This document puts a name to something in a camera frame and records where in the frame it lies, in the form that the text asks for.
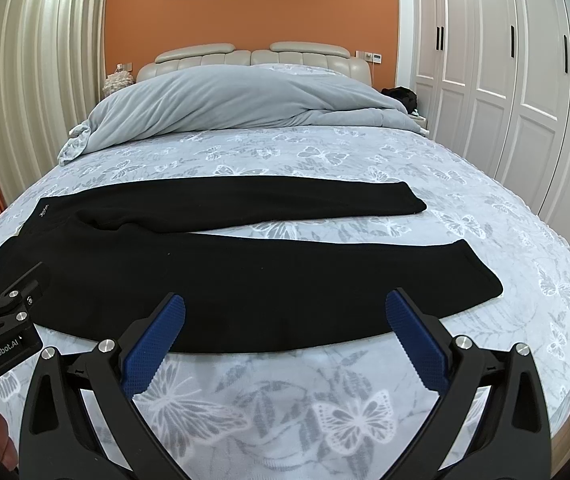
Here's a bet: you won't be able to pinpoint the black pants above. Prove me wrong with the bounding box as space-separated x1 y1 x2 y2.
0 176 503 353

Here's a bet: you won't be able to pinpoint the bed with butterfly sheet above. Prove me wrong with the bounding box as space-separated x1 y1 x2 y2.
0 62 570 480

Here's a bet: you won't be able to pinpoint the cream curtain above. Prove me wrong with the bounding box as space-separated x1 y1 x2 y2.
0 0 106 203

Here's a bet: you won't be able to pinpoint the white decorative bedside ornament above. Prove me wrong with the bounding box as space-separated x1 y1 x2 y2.
102 70 134 98

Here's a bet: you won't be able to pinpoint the grey duvet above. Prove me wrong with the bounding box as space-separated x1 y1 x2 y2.
57 64 421 166

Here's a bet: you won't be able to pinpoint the black item on nightstand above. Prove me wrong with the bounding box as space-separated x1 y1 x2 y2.
381 87 417 114

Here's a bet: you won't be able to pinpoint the white wardrobe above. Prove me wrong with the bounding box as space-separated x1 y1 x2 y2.
413 0 570 244

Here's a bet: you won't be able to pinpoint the beige padded headboard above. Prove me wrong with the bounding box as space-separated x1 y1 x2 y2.
135 41 372 86

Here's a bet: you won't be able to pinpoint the wall switch panel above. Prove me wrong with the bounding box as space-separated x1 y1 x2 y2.
355 51 383 64

